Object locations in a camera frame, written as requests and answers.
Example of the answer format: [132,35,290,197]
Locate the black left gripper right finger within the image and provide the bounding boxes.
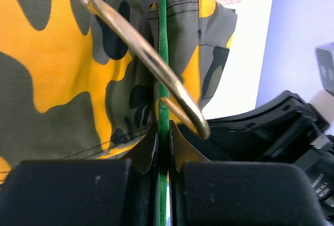
[169,122,327,225]

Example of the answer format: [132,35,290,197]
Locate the camouflage yellow green trousers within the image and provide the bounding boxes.
[0,0,238,185]

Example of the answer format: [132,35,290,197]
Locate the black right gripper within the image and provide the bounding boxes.
[180,91,333,179]

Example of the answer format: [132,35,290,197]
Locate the green clothes hanger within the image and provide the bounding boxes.
[77,0,210,225]

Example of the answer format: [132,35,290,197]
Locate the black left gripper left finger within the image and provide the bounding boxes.
[1,125,159,225]

